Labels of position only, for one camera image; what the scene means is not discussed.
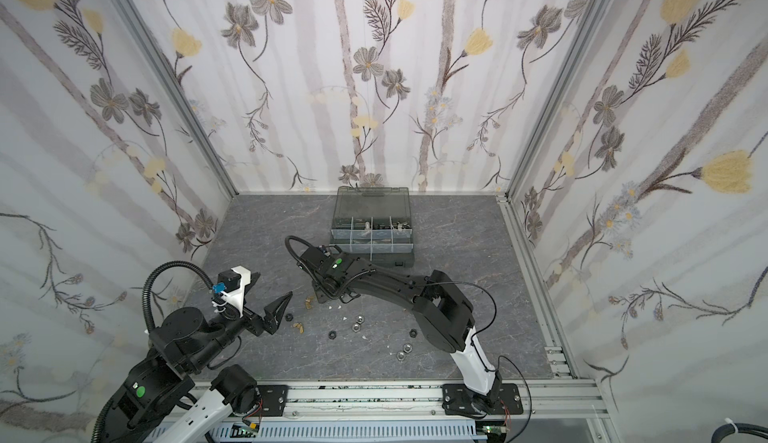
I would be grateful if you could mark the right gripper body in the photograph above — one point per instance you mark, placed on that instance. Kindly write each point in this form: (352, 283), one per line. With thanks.
(321, 270)

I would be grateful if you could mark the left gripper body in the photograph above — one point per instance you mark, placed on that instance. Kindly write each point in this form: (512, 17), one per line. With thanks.
(252, 323)

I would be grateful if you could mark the green compartment organizer box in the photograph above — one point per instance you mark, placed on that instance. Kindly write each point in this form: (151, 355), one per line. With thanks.
(374, 223)

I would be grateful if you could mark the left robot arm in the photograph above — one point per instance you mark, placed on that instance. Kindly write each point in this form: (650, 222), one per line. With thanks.
(180, 347)

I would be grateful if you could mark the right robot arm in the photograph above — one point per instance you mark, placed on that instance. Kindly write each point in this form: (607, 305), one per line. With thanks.
(443, 313)

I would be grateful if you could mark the silver nut pair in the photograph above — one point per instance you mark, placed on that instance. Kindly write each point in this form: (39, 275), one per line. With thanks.
(401, 355)

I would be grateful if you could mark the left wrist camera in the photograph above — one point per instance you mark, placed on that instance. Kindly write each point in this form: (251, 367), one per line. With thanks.
(230, 290)

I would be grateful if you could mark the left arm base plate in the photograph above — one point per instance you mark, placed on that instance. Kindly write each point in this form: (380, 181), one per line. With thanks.
(273, 400)

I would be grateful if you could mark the white cable duct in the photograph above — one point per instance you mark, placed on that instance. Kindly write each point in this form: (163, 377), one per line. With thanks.
(352, 431)

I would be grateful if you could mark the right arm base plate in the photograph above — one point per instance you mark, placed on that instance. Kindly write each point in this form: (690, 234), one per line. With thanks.
(458, 400)

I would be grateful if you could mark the aluminium front rail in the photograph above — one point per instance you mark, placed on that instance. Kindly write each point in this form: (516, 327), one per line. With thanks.
(426, 400)

